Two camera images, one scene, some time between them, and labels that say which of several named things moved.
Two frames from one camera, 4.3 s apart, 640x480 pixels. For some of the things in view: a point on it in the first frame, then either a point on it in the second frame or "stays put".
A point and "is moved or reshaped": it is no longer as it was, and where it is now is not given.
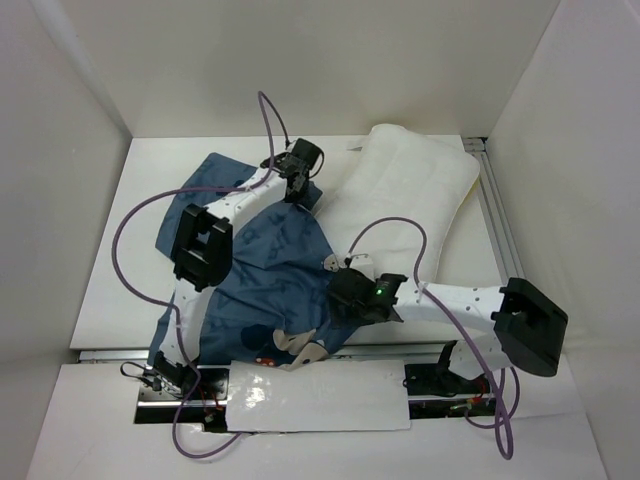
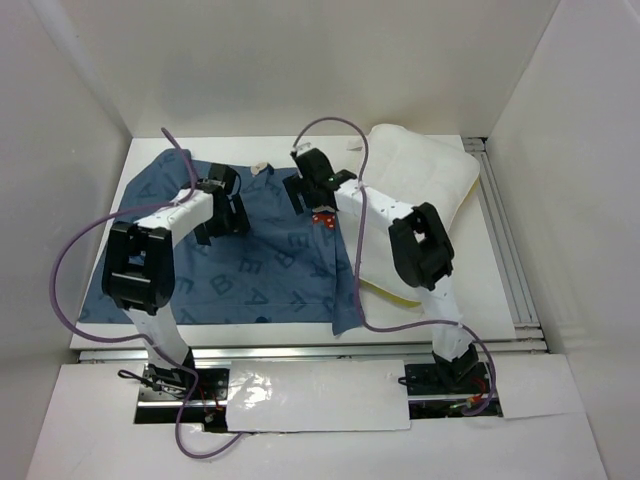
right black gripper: [352, 317] → [295, 185]
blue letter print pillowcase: [275, 303] is moved or reshaped
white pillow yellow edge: [394, 173] stays put
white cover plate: [317, 395] stays put
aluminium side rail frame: [497, 212] stays put
